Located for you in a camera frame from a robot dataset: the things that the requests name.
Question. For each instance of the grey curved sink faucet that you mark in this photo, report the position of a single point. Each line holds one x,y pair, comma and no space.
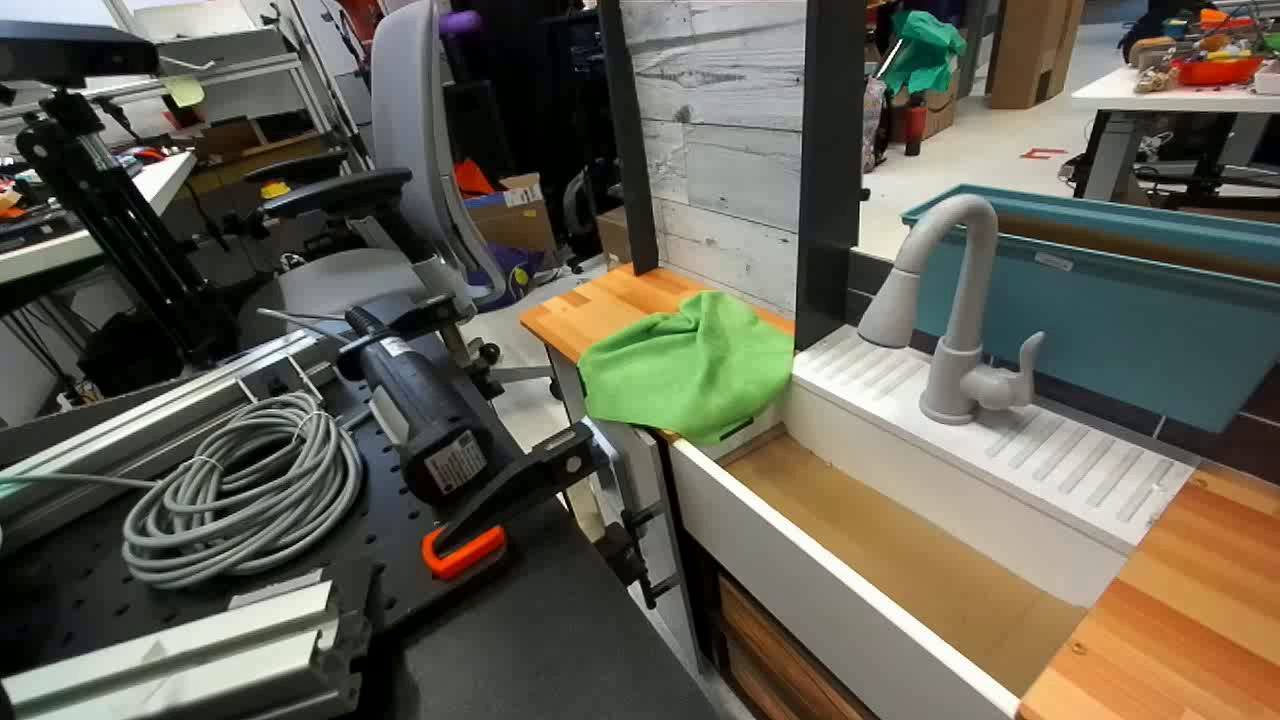
962,322

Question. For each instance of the green microfibre cloth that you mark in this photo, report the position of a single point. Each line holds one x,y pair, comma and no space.
687,367

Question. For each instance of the plain wooden countertop slab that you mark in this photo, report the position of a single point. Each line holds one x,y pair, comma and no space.
603,304

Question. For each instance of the black clamp with orange trigger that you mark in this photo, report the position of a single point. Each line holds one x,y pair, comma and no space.
513,503

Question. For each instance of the small open cardboard box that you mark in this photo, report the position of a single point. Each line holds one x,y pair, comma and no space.
513,223

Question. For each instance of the grey wood-pattern back panel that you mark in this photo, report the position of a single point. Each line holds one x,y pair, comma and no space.
722,145

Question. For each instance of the grey office chair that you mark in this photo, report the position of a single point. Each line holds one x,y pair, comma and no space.
404,145

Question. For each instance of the white toy kitchen sink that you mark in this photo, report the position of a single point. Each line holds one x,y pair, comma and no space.
923,535

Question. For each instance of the green fabric toy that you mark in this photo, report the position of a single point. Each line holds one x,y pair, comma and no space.
923,48

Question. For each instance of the long teal plastic bin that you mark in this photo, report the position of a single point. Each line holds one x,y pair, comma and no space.
1132,322

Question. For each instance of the tall cardboard box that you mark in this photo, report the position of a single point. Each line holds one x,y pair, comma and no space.
1024,48

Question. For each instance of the short aluminium extrusion block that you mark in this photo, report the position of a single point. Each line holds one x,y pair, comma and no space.
172,662

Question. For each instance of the white background table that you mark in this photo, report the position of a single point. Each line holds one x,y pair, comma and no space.
1161,103

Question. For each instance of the wooden countertop with cutout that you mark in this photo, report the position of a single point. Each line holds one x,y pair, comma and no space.
1185,612

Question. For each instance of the red bowl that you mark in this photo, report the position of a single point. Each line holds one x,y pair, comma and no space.
1218,68

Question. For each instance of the black frame post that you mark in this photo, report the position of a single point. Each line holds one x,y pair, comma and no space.
828,161
627,133

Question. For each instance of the long aluminium extrusion rail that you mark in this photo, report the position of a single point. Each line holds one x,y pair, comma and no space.
160,401

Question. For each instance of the black camera tripod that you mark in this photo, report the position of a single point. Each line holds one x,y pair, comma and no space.
114,225

